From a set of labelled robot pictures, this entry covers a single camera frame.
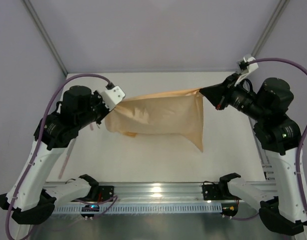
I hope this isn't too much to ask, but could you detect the left black controller board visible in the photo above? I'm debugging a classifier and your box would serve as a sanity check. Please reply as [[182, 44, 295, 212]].
[[80, 204, 100, 220]]

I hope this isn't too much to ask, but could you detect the silver fork pink handle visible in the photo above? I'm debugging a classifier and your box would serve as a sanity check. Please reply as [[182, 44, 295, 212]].
[[89, 123, 101, 131]]

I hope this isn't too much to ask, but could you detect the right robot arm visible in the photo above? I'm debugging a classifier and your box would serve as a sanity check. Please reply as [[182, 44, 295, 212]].
[[199, 73, 307, 236]]

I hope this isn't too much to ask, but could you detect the black controller board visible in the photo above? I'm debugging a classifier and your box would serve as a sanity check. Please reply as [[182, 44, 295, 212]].
[[80, 204, 100, 220], [220, 203, 239, 220]]

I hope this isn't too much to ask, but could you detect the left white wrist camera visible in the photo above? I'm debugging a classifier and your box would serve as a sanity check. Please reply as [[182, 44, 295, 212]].
[[100, 85, 126, 111]]

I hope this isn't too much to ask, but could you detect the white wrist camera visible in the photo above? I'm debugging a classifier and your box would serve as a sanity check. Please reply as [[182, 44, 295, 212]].
[[235, 54, 259, 86], [100, 85, 126, 111]]

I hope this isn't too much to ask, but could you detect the white slotted cable duct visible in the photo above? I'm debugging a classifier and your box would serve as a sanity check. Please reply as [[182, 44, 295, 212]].
[[53, 202, 222, 215]]

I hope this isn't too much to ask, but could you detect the left frame post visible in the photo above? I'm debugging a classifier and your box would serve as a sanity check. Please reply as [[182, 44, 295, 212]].
[[21, 0, 69, 77]]

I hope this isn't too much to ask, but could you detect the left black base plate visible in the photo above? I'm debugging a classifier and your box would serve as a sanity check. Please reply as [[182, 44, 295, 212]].
[[92, 185, 115, 203]]

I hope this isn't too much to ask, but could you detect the frame post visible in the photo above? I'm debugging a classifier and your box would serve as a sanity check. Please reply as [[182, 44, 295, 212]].
[[21, 0, 69, 77], [251, 0, 290, 57]]

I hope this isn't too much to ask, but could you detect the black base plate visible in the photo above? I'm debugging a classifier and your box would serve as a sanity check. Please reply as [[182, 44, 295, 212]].
[[92, 185, 115, 203], [201, 181, 225, 201]]

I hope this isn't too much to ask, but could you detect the aluminium rail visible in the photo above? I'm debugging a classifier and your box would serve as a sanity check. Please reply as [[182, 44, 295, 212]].
[[40, 181, 279, 205], [248, 117, 275, 182]]

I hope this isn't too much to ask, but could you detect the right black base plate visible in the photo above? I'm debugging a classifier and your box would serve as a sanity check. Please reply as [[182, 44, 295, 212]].
[[201, 181, 225, 201]]

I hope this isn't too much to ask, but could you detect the right black controller board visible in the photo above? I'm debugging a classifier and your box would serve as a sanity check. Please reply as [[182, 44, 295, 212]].
[[220, 203, 239, 220]]

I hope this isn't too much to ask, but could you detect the right frame post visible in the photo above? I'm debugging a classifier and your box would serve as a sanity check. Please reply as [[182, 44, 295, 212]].
[[251, 0, 290, 57]]

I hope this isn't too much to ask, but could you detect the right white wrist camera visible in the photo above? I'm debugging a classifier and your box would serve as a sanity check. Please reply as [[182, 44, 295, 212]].
[[235, 54, 259, 86]]

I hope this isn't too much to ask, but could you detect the right side aluminium rail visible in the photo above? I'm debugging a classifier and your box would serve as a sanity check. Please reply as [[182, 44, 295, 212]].
[[248, 117, 275, 182]]

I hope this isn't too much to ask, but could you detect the front aluminium rail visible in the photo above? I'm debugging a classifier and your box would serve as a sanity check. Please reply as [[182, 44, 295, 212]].
[[40, 181, 279, 205]]

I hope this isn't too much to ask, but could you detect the orange cloth napkin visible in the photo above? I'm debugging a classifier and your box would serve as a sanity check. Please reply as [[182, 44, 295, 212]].
[[105, 88, 204, 152]]

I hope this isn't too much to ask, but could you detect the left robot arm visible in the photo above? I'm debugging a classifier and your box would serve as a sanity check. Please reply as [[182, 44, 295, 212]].
[[0, 85, 125, 225]]

